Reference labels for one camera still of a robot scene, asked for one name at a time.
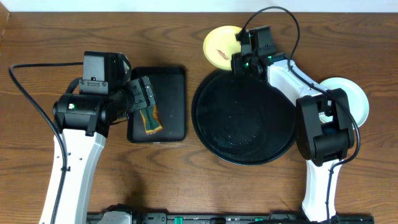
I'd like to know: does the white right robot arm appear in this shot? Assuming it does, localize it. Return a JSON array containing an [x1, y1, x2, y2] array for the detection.
[[231, 53, 361, 223]]

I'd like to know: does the black rectangular tray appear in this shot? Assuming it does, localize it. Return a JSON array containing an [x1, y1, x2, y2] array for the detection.
[[127, 66, 186, 143]]

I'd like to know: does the black round tray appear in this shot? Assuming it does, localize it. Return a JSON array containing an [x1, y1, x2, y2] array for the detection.
[[192, 69, 296, 166]]

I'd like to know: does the yellow plate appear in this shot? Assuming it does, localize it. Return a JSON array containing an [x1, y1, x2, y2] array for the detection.
[[203, 26, 241, 70]]

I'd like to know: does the green and orange sponge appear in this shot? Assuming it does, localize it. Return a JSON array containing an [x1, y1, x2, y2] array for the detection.
[[140, 105, 163, 135]]

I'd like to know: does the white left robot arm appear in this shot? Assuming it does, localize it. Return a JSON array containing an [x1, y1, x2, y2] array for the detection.
[[40, 77, 156, 223]]

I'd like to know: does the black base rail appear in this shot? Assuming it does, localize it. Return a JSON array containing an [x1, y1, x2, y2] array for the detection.
[[86, 203, 376, 224]]

